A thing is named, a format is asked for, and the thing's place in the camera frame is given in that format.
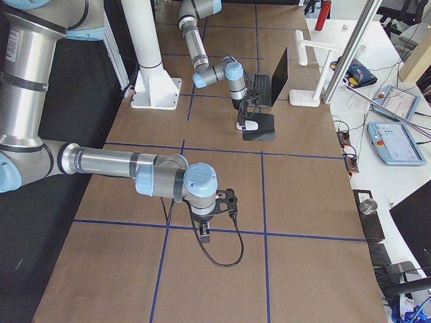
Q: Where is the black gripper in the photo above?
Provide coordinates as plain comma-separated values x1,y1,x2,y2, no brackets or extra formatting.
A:
188,188,238,243
232,89,260,130

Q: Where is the white computer mouse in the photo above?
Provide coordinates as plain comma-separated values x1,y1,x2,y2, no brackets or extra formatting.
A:
236,120,259,131

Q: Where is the black mouse pad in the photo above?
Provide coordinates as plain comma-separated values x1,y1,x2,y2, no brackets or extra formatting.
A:
242,113,275,141

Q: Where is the dark grey laptop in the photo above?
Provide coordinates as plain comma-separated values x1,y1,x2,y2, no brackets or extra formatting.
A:
245,47,289,108

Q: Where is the white desk lamp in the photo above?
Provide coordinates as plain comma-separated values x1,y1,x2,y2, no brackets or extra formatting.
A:
288,29,340,108

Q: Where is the brown paper table cover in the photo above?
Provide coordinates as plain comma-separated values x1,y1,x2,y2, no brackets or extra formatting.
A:
33,1,386,322

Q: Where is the left grey USB hub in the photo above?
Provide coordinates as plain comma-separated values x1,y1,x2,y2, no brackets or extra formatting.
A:
337,130,351,147

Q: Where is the grey usb hub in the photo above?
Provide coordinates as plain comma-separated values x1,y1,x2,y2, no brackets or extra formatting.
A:
343,152,360,175
337,130,351,147

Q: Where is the right grey USB hub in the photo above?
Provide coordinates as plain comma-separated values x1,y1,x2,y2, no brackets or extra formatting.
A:
343,152,360,175

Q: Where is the navy patterned pouch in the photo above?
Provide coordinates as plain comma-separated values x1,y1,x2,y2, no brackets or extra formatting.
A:
345,59,377,88

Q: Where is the red bottle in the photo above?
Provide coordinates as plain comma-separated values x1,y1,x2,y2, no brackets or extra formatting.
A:
314,0,332,32

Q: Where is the near blue teach pendant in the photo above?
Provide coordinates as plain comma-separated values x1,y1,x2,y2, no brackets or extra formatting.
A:
367,122,426,166

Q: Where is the blue teach pendant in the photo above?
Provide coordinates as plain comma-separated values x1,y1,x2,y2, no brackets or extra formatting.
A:
367,122,426,166
371,85,420,121

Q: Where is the silver metal cup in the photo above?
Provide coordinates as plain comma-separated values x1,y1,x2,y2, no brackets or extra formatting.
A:
358,199,378,215

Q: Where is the far blue teach pendant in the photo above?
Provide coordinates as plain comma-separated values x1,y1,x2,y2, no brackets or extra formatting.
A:
371,85,420,121

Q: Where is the black box under cup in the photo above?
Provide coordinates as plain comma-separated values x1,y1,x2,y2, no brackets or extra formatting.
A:
353,189,385,243

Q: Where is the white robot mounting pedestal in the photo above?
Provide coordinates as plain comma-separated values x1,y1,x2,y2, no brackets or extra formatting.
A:
121,0,182,110

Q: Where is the aluminium frame post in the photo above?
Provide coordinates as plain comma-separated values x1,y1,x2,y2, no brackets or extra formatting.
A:
323,0,382,104

